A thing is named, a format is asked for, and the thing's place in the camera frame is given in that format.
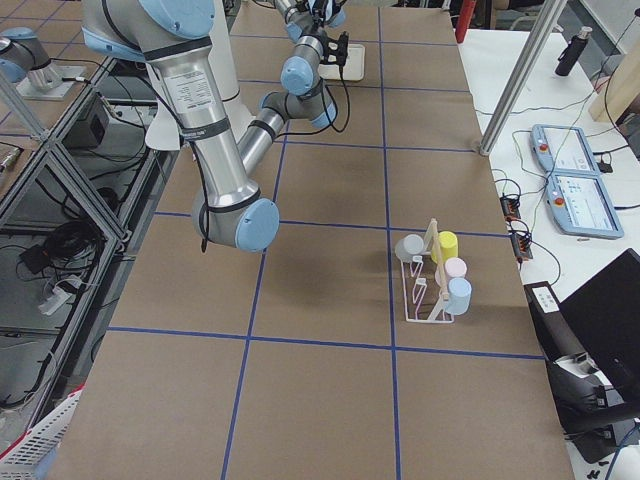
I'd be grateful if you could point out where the grey plastic cup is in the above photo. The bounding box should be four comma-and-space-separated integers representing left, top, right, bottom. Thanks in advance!
394, 234, 424, 263

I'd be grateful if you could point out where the yellow plastic cup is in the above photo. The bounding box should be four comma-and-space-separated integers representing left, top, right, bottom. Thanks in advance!
430, 231, 458, 264

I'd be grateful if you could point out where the pink plastic cup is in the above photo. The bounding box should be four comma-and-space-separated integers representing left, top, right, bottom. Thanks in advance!
434, 257, 467, 287

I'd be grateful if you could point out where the blue cup front row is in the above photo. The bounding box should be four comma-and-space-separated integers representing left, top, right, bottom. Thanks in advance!
445, 278, 472, 316

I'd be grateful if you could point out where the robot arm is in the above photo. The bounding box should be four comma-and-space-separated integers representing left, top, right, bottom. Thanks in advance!
271, 0, 346, 42
82, 1, 344, 252

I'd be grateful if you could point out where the cream plastic tray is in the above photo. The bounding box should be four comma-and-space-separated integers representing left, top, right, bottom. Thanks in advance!
318, 44, 366, 82

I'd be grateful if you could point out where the upper teach pendant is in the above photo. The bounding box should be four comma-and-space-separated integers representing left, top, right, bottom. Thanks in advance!
531, 124, 599, 174

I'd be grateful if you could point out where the teach pendant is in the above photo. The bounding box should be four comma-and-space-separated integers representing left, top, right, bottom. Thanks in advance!
531, 124, 599, 174
546, 171, 624, 239

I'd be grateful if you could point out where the lower teach pendant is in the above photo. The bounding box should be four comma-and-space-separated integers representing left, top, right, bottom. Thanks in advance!
546, 171, 624, 239

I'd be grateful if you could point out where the red cylinder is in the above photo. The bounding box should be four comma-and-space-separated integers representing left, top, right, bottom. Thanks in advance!
455, 0, 477, 44

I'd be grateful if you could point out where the black laptop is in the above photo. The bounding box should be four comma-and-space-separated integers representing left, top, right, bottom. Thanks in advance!
560, 248, 639, 385

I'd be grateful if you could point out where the black water bottle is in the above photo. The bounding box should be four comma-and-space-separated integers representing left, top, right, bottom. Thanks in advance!
554, 26, 593, 77

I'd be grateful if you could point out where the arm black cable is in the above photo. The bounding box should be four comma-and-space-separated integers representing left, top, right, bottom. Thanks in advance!
192, 64, 351, 254

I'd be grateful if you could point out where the white wire cup rack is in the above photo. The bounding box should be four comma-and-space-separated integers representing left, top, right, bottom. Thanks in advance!
398, 219, 461, 324

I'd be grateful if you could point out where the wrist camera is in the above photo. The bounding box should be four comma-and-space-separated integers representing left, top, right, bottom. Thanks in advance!
320, 31, 349, 68

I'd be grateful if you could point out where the aluminium frame shelf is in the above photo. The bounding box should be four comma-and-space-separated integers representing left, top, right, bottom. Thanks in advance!
1, 59, 175, 427

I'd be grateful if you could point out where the aluminium frame post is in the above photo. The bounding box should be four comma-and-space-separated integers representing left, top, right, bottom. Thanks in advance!
478, 0, 567, 156

